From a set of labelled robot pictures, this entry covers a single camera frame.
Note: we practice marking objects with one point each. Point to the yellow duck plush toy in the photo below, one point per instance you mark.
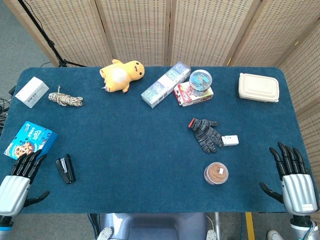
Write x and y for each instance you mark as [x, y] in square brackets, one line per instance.
[120, 76]

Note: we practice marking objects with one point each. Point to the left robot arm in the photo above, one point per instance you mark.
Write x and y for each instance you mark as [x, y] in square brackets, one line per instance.
[4, 226]

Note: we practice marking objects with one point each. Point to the small white box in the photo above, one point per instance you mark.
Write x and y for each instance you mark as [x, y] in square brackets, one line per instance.
[230, 140]

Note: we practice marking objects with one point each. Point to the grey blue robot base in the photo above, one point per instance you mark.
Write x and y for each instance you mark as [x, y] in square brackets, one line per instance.
[155, 227]

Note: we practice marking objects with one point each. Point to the white shoe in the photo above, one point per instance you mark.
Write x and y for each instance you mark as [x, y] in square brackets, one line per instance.
[274, 235]

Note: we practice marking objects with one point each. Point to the clear round plastic jar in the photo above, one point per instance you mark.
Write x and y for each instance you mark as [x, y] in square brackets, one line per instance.
[200, 82]

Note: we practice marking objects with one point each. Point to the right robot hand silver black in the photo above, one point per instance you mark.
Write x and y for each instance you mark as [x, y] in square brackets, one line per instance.
[298, 192]

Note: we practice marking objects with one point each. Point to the blue cookie box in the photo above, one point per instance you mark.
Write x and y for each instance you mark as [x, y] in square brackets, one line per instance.
[30, 138]

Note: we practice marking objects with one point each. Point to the red white snack box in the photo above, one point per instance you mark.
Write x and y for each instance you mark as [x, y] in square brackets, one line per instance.
[197, 98]

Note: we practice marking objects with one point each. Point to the black stapler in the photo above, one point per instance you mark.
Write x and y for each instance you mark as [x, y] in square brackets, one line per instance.
[66, 170]

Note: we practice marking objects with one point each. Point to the yellow tag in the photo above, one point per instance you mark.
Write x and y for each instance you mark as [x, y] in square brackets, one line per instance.
[296, 43]

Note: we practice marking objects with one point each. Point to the beige lidded lunch box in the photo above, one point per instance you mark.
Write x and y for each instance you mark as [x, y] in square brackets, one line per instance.
[257, 87]

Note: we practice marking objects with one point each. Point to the round tub of brown snack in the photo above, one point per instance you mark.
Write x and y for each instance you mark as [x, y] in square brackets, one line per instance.
[216, 173]

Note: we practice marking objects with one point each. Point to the blue table cloth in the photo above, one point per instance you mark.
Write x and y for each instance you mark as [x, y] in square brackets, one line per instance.
[125, 137]

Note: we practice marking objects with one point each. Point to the black tripod stand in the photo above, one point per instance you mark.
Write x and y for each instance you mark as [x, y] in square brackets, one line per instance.
[46, 41]

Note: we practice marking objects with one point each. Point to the black white knit glove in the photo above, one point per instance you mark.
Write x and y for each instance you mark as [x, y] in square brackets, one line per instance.
[205, 133]

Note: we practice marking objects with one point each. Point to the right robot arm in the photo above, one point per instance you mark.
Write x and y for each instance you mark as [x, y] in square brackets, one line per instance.
[300, 223]

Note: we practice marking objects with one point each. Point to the long blue white carton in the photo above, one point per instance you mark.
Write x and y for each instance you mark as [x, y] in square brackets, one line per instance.
[162, 86]

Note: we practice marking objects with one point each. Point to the white cardboard box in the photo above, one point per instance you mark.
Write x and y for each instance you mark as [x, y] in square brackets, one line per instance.
[31, 92]

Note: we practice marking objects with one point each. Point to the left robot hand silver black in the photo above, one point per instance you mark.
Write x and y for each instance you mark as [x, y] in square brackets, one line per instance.
[15, 192]

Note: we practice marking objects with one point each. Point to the white base foot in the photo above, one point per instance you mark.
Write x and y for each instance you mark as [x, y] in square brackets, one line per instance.
[105, 233]
[213, 235]

